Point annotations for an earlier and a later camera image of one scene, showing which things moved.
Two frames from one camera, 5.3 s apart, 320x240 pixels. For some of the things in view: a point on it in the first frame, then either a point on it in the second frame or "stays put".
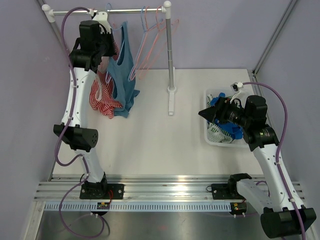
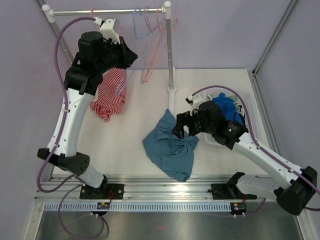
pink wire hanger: (158, 29) -> (161, 26)
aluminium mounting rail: (145, 187) stays put
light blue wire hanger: (144, 31) -> (149, 32)
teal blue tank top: (122, 76) -> (174, 155)
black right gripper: (219, 111) -> (183, 119)
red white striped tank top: (102, 98) stays put
